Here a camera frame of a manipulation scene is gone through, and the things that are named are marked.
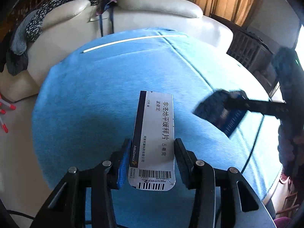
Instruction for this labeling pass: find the dark blue paper packet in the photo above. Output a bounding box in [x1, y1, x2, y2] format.
[193, 89, 247, 137]

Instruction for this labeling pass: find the white medicine box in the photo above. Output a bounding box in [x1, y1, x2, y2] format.
[128, 91, 176, 192]

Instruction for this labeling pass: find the grey wooden crib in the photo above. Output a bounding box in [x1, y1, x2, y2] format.
[226, 26, 278, 77]

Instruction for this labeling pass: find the blue round tablecloth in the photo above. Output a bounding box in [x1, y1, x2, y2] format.
[32, 28, 282, 227]

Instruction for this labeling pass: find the red white toy stand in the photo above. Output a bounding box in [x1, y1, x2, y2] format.
[0, 96, 16, 133]

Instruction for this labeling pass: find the white thin stick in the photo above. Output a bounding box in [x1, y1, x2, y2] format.
[82, 35, 187, 54]

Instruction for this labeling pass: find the black garment on sofa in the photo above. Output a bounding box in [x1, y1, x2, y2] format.
[1, 28, 28, 76]

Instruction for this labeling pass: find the grey blue garment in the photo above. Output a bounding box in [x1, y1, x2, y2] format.
[10, 10, 37, 56]

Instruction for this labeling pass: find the cream leather sofa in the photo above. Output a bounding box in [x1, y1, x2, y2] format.
[1, 0, 233, 102]

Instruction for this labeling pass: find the black white dotted garment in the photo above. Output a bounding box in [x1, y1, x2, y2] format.
[25, 0, 97, 43]

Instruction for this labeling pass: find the blue strap bag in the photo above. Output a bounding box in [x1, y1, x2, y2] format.
[96, 0, 117, 37]

